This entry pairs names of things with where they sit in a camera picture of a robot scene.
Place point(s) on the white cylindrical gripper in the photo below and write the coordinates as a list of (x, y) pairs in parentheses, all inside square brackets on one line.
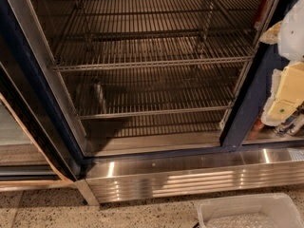
[(293, 37)]

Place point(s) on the silver redbull can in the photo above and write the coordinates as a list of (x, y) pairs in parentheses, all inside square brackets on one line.
[(99, 91)]

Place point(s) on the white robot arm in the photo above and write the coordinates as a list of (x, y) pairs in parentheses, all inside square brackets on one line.
[(291, 35)]

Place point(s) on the dark blue fridge pillar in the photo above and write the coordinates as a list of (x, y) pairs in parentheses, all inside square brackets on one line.
[(256, 87)]

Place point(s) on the white blue can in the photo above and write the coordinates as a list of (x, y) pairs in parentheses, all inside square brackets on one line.
[(284, 127)]

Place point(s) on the red can right compartment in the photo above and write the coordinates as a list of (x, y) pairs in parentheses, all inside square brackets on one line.
[(258, 124)]

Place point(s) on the white can far right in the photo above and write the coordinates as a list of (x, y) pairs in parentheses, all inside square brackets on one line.
[(296, 125)]

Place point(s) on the stainless steel fridge base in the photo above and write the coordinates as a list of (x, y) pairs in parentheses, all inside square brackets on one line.
[(140, 179)]

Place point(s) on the open glass fridge door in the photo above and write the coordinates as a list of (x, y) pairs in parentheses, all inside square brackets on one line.
[(38, 147)]

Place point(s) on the clear plastic bin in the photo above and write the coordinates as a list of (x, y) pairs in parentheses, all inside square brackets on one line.
[(275, 210)]

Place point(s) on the upper wire fridge shelf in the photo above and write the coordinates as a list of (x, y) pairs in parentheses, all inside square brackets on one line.
[(118, 19)]

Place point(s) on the wire fridge shelf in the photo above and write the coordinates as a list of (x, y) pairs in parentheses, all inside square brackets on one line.
[(118, 19), (153, 49), (138, 92)]

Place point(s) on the bottom wire fridge shelf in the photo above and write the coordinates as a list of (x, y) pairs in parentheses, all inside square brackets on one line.
[(138, 92)]

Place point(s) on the middle wire fridge shelf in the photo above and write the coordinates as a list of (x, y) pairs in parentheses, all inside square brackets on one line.
[(153, 49)]

